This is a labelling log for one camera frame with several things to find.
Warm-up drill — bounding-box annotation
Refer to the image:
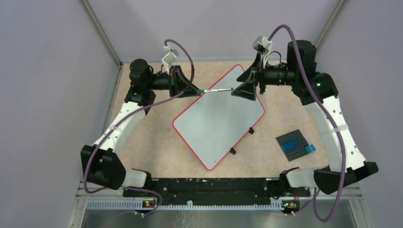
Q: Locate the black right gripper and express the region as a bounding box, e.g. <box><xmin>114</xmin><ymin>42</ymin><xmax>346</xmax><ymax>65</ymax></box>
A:
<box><xmin>231</xmin><ymin>52</ymin><xmax>297</xmax><ymax>100</ymax></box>

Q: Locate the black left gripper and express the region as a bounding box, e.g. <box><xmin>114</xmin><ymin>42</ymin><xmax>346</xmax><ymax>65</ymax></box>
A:
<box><xmin>146</xmin><ymin>65</ymin><xmax>201</xmax><ymax>98</ymax></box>

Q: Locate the green white marker pen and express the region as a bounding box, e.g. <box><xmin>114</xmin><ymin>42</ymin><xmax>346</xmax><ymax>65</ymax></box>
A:
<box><xmin>198</xmin><ymin>88</ymin><xmax>233</xmax><ymax>94</ymax></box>

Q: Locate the red-edged whiteboard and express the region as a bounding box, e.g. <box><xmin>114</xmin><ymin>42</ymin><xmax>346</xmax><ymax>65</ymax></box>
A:
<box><xmin>172</xmin><ymin>64</ymin><xmax>265</xmax><ymax>171</ymax></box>

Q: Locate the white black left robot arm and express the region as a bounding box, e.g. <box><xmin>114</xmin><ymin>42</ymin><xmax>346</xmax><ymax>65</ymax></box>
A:
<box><xmin>80</xmin><ymin>59</ymin><xmax>201</xmax><ymax>196</ymax></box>

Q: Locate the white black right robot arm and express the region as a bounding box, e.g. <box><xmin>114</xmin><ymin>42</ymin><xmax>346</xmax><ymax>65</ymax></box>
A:
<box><xmin>231</xmin><ymin>36</ymin><xmax>379</xmax><ymax>196</ymax></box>

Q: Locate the blue lego brick on plate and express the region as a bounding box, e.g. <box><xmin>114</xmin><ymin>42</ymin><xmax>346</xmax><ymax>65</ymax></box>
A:
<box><xmin>281</xmin><ymin>141</ymin><xmax>298</xmax><ymax>152</ymax></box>

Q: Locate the grey lego baseplate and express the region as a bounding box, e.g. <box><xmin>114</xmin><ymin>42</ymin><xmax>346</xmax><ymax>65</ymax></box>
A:
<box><xmin>276</xmin><ymin>130</ymin><xmax>310</xmax><ymax>162</ymax></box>

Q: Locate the light blue lego brick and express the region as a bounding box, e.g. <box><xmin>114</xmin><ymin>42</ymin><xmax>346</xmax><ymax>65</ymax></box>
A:
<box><xmin>305</xmin><ymin>144</ymin><xmax>316</xmax><ymax>154</ymax></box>

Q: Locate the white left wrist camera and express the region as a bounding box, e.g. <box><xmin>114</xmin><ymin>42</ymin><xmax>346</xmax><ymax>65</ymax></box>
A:
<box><xmin>162</xmin><ymin>45</ymin><xmax>179</xmax><ymax>72</ymax></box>

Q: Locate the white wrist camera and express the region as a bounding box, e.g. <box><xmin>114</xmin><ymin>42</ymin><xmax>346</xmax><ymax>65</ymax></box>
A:
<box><xmin>252</xmin><ymin>36</ymin><xmax>273</xmax><ymax>65</ymax></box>
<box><xmin>162</xmin><ymin>45</ymin><xmax>179</xmax><ymax>72</ymax></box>

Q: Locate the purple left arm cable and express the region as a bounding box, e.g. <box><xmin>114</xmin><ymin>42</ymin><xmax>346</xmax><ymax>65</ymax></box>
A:
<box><xmin>82</xmin><ymin>39</ymin><xmax>195</xmax><ymax>218</ymax></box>

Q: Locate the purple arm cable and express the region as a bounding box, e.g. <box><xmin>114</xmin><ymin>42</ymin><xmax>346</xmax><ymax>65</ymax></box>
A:
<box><xmin>82</xmin><ymin>39</ymin><xmax>195</xmax><ymax>218</ymax></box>
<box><xmin>268</xmin><ymin>24</ymin><xmax>347</xmax><ymax>223</ymax></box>

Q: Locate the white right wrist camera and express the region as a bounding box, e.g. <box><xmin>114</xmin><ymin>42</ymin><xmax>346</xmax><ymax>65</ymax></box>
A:
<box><xmin>252</xmin><ymin>36</ymin><xmax>273</xmax><ymax>65</ymax></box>

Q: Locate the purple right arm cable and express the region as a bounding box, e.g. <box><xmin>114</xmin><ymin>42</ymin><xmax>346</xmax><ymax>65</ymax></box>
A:
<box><xmin>268</xmin><ymin>24</ymin><xmax>347</xmax><ymax>223</ymax></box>

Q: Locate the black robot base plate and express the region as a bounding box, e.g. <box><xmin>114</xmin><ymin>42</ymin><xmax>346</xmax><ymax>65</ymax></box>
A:
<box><xmin>123</xmin><ymin>178</ymin><xmax>311</xmax><ymax>207</ymax></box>

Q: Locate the aluminium frame rail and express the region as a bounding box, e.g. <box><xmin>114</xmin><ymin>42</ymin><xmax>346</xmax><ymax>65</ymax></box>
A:
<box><xmin>67</xmin><ymin>178</ymin><xmax>372</xmax><ymax>228</ymax></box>

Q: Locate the white slotted cable duct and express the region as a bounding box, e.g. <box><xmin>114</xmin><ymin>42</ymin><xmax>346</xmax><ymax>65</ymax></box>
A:
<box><xmin>86</xmin><ymin>199</ymin><xmax>284</xmax><ymax>211</ymax></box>

